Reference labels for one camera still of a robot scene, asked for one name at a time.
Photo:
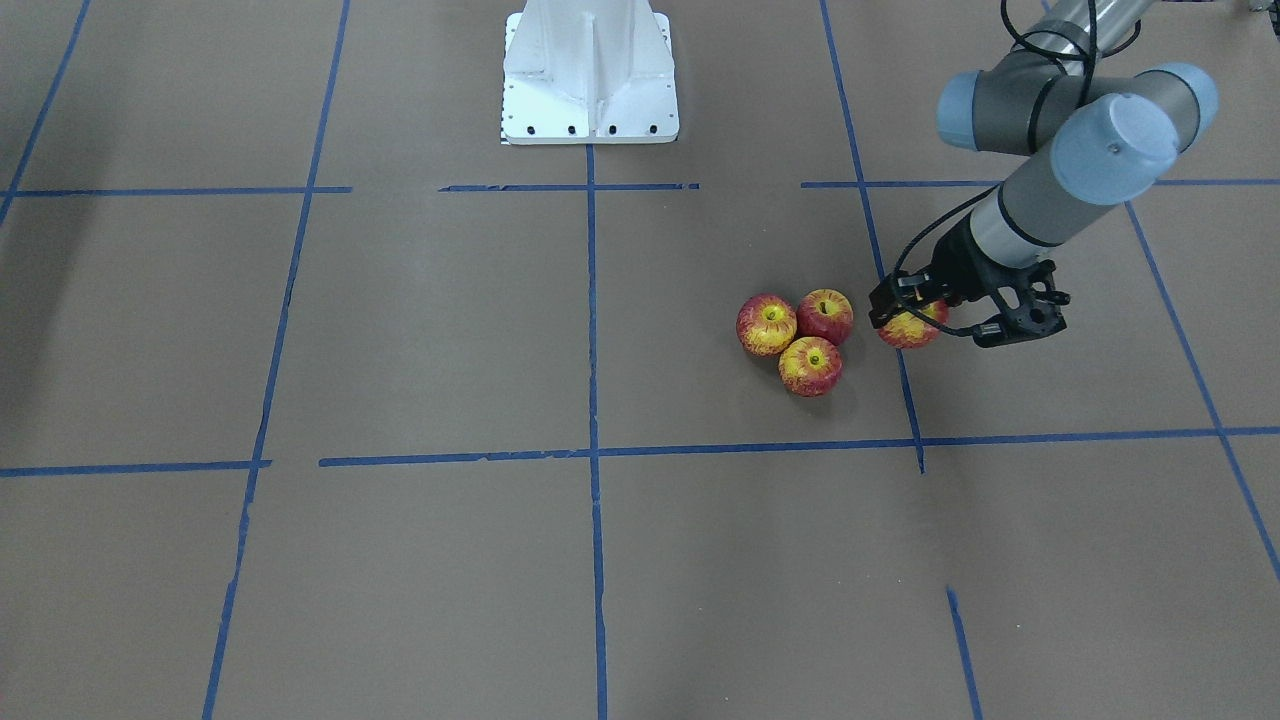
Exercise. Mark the red yellow apple front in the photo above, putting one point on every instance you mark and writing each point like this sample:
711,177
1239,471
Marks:
810,367

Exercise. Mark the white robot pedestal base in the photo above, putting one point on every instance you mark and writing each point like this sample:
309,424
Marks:
588,72

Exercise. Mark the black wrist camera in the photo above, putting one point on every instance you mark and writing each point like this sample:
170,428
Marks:
1029,305

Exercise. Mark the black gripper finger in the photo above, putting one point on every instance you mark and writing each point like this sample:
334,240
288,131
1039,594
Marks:
888,300
926,313

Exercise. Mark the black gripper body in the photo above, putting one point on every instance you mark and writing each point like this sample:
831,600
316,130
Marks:
961,264

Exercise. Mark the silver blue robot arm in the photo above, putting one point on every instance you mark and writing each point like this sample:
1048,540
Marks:
1087,143

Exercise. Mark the red yellow apple back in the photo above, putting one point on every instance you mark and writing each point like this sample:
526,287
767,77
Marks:
826,314

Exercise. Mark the lone red yellow apple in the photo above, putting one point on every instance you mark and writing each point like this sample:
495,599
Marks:
898,334

